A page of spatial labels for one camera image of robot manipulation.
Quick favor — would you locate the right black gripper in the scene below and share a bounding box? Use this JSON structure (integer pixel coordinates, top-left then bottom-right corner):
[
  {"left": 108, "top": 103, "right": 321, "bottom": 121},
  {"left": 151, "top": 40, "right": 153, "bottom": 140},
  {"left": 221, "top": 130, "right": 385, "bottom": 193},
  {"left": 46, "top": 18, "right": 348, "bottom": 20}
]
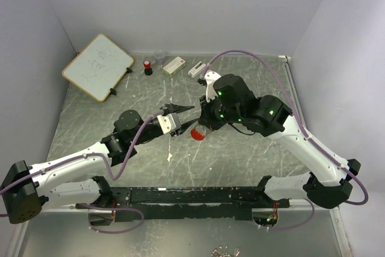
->
[{"left": 199, "top": 90, "right": 243, "bottom": 131}]

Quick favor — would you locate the red carabiner keyring with keys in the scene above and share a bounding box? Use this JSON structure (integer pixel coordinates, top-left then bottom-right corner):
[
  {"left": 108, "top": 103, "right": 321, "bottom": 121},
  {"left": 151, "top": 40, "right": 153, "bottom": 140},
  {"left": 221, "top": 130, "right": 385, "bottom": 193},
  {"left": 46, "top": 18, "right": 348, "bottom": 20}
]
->
[{"left": 190, "top": 124, "right": 207, "bottom": 141}]

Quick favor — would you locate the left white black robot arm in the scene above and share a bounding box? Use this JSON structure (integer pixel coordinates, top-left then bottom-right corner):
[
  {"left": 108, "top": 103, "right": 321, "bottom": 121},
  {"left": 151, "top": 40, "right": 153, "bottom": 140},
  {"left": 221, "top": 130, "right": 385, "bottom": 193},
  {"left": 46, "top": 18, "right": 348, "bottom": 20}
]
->
[{"left": 1, "top": 104, "right": 191, "bottom": 224}]

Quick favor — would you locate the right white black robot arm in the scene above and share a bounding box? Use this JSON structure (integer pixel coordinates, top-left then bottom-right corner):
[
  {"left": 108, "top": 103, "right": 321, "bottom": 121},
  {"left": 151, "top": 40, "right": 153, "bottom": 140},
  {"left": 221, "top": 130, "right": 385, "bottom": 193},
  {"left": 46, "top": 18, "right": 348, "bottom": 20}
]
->
[{"left": 199, "top": 71, "right": 361, "bottom": 209}]

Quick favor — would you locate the white rectangular device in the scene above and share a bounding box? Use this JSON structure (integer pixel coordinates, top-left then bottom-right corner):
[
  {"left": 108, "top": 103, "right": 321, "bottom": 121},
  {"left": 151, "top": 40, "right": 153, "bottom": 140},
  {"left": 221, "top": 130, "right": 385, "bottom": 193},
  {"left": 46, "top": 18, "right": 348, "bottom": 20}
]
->
[{"left": 188, "top": 61, "right": 206, "bottom": 78}]

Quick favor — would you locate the white cardboard box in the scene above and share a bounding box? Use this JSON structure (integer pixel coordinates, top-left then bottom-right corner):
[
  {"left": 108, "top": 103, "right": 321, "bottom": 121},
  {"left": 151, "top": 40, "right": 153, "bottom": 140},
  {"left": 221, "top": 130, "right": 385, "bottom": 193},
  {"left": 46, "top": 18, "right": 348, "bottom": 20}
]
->
[{"left": 162, "top": 57, "right": 186, "bottom": 77}]

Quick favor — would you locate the red black stamp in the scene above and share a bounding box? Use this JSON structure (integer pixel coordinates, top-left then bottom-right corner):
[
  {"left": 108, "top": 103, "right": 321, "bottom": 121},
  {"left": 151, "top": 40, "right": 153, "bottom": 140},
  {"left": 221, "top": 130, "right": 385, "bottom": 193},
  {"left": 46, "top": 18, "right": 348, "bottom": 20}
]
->
[{"left": 143, "top": 60, "right": 153, "bottom": 76}]

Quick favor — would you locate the clear plastic cup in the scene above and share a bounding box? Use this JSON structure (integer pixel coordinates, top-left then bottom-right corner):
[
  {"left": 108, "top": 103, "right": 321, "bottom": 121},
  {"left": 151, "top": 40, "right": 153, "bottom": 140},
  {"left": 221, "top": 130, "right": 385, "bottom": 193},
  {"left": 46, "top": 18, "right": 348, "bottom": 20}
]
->
[{"left": 153, "top": 49, "right": 165, "bottom": 65}]

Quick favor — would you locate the small metal parts pile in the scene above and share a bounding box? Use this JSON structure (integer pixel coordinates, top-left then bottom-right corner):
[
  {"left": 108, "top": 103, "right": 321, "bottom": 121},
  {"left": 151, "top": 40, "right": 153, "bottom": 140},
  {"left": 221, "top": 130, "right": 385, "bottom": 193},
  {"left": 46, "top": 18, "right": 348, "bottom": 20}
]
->
[{"left": 211, "top": 246, "right": 241, "bottom": 257}]

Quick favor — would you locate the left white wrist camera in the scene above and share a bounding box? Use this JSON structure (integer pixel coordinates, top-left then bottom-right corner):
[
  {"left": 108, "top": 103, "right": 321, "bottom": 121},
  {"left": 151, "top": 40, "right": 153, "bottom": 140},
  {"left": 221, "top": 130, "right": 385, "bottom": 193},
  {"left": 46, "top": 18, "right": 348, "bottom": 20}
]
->
[{"left": 156, "top": 113, "right": 181, "bottom": 134}]

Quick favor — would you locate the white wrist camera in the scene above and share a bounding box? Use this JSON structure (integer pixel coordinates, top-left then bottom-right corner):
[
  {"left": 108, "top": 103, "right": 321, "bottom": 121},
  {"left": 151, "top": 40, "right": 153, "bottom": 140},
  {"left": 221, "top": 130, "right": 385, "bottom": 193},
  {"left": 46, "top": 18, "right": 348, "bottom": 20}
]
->
[
  {"left": 156, "top": 113, "right": 181, "bottom": 134},
  {"left": 197, "top": 70, "right": 221, "bottom": 103}
]

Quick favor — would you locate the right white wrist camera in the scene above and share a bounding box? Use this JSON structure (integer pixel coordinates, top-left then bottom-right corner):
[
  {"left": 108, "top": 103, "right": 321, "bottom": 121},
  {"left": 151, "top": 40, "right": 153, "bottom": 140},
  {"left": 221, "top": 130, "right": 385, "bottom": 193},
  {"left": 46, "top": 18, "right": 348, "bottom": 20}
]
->
[{"left": 197, "top": 70, "right": 221, "bottom": 103}]

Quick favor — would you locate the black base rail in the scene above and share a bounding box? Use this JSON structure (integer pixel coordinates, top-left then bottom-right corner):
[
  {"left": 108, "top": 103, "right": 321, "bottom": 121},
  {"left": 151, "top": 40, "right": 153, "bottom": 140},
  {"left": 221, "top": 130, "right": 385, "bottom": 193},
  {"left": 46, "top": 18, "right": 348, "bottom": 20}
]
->
[{"left": 90, "top": 187, "right": 289, "bottom": 222}]

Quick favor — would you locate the small whiteboard wooden frame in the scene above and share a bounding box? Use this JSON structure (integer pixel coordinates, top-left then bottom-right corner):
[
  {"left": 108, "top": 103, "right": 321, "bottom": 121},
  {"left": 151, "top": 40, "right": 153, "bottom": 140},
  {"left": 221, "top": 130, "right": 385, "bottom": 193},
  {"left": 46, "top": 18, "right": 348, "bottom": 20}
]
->
[{"left": 62, "top": 33, "right": 134, "bottom": 102}]

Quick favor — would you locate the aluminium frame rail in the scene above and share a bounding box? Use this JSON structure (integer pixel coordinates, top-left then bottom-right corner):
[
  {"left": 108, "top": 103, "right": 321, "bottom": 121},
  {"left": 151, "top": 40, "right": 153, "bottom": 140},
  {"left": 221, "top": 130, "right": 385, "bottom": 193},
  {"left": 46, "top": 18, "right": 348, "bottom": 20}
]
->
[{"left": 279, "top": 55, "right": 354, "bottom": 256}]

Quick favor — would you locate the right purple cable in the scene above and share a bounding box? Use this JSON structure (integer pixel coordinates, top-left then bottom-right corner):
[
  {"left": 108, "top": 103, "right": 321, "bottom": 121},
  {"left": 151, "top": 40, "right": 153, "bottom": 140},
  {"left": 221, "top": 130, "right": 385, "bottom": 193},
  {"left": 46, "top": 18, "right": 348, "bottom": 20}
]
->
[{"left": 206, "top": 49, "right": 369, "bottom": 231}]

